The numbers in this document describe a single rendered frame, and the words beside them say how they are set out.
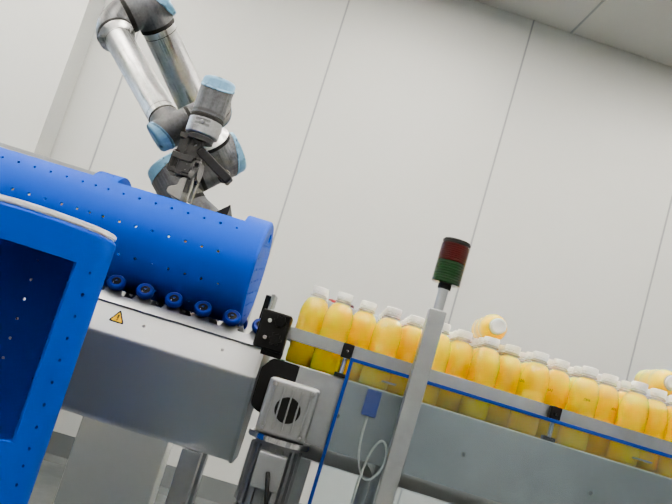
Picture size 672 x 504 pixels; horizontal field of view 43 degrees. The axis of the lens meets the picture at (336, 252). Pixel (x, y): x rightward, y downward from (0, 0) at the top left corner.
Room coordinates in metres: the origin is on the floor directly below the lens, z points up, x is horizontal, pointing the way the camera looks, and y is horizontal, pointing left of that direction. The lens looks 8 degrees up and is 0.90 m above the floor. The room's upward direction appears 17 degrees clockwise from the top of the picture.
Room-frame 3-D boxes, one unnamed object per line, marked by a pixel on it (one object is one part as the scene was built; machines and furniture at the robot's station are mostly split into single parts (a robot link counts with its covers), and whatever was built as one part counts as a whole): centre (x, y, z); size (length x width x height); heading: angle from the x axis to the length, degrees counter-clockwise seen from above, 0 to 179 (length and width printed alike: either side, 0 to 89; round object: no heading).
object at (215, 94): (2.20, 0.43, 1.50); 0.10 x 0.09 x 0.12; 5
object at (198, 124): (2.20, 0.43, 1.42); 0.10 x 0.09 x 0.05; 178
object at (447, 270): (1.83, -0.25, 1.18); 0.06 x 0.06 x 0.05
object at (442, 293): (1.83, -0.25, 1.18); 0.06 x 0.06 x 0.16
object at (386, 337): (2.04, -0.18, 0.99); 0.07 x 0.07 x 0.19
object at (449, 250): (1.83, -0.25, 1.23); 0.06 x 0.06 x 0.04
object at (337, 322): (2.04, -0.05, 0.99); 0.07 x 0.07 x 0.19
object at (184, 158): (2.20, 0.44, 1.34); 0.09 x 0.08 x 0.12; 88
